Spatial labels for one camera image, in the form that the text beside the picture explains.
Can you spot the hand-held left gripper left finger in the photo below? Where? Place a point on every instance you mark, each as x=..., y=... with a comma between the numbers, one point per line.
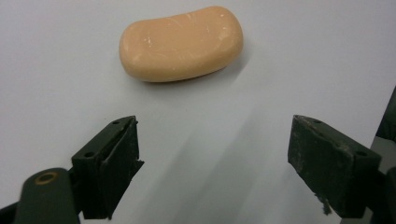
x=107, y=168

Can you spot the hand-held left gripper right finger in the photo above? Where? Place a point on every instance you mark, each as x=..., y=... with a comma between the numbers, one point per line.
x=330, y=168

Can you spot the peach soap bar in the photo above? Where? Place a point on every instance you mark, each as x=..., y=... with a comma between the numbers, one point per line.
x=180, y=45

